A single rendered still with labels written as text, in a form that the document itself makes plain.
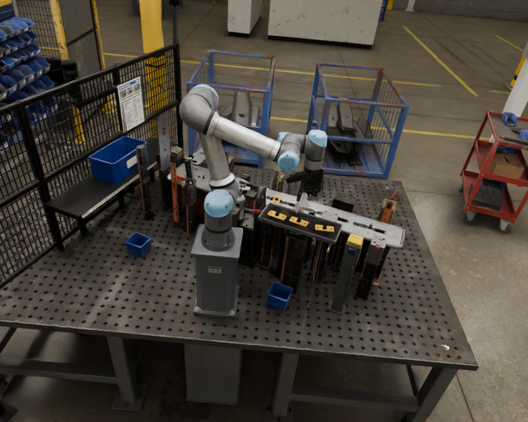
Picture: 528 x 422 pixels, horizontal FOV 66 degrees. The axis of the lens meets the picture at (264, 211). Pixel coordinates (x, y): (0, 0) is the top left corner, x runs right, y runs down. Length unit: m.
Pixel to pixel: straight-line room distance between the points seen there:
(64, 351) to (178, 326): 1.10
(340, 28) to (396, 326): 8.53
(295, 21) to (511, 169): 6.82
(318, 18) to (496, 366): 8.21
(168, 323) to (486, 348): 2.21
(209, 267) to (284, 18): 8.53
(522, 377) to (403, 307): 1.23
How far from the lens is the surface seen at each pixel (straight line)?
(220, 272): 1.83
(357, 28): 10.14
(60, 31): 4.78
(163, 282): 2.21
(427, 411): 2.58
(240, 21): 10.00
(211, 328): 2.00
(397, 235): 2.22
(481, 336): 3.39
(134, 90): 2.66
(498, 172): 4.19
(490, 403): 3.06
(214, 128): 1.51
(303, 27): 10.02
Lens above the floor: 2.28
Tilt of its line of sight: 36 degrees down
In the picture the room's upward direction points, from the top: 6 degrees clockwise
